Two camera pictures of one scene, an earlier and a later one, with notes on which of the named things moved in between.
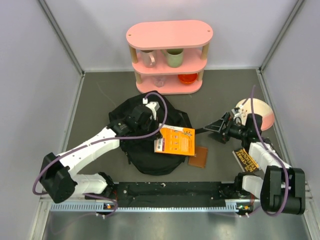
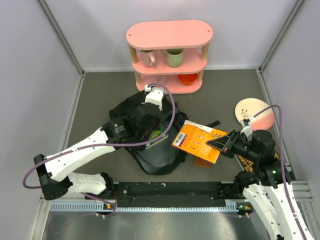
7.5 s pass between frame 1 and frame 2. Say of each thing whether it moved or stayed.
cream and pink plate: stayed
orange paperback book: moved
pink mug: stayed
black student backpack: moved
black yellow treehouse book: stayed
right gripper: moved
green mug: stayed
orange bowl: stayed
